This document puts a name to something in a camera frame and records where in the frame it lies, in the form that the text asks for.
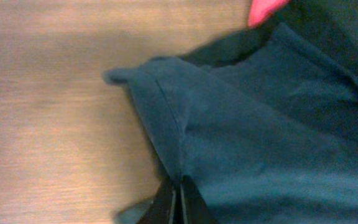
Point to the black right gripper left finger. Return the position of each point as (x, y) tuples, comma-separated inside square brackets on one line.
[(162, 209)]

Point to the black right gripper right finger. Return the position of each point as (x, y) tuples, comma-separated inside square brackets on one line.
[(193, 207)]

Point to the navy blue shorts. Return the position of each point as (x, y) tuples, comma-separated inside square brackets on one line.
[(270, 139)]

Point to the red cloth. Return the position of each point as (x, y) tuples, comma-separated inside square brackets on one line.
[(261, 10)]

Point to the dark green garment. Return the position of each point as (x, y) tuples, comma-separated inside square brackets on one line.
[(331, 26)]

